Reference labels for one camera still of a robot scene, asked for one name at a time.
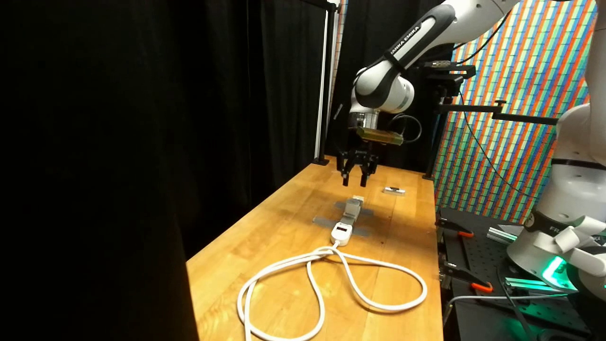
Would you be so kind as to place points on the orange handled clamp lower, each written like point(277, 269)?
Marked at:
point(476, 283)

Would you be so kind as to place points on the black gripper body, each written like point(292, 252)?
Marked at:
point(364, 158)

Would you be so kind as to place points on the orange handled clamp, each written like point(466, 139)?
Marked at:
point(457, 228)
point(476, 283)

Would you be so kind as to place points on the white charger head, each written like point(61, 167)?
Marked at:
point(356, 201)

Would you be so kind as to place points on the grey duct tape strip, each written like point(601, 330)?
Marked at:
point(341, 228)
point(351, 212)

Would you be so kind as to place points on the white vertical pole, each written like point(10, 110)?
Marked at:
point(330, 8)

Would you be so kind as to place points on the small grey tape patch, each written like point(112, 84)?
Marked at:
point(392, 190)

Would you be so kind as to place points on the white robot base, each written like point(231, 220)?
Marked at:
point(563, 239)

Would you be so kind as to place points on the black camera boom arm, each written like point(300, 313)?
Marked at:
point(497, 112)

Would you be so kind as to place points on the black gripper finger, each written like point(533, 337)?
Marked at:
point(345, 173)
point(368, 171)

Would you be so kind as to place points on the grey duct tape far strip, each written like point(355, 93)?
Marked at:
point(351, 212)

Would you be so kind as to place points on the black curtain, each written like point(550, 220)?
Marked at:
point(89, 245)

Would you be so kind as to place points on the grey duct tape near strip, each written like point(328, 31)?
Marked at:
point(341, 228)

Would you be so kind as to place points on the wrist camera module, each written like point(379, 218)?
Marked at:
point(381, 137)

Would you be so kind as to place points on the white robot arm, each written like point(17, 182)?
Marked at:
point(383, 86)

